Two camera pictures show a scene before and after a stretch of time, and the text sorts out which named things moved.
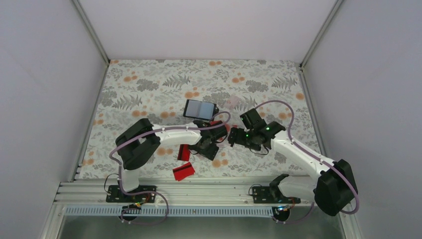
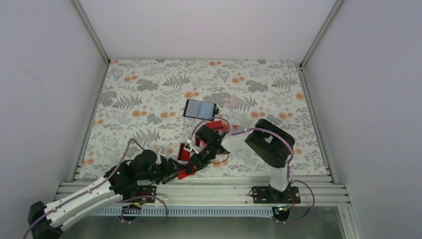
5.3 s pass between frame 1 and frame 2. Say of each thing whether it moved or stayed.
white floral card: stayed
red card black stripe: stayed
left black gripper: moved
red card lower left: stayed
